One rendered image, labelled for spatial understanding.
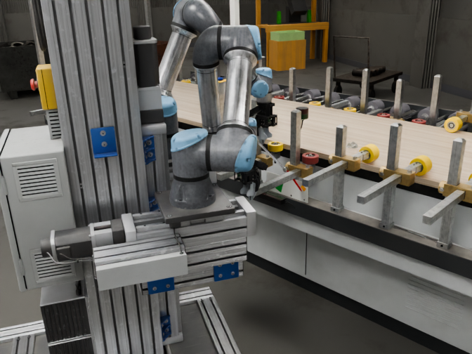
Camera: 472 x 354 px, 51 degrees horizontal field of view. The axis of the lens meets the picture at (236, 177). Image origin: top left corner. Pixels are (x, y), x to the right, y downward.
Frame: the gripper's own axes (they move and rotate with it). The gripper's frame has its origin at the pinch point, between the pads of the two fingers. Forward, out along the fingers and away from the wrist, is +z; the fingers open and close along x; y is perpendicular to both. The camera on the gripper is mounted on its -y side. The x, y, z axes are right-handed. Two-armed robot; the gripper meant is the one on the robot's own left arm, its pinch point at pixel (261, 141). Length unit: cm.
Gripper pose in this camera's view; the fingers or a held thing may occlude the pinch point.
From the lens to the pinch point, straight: 241.0
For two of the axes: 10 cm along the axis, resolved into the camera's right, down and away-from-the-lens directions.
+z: 0.3, 9.3, 3.6
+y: 7.2, 2.3, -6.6
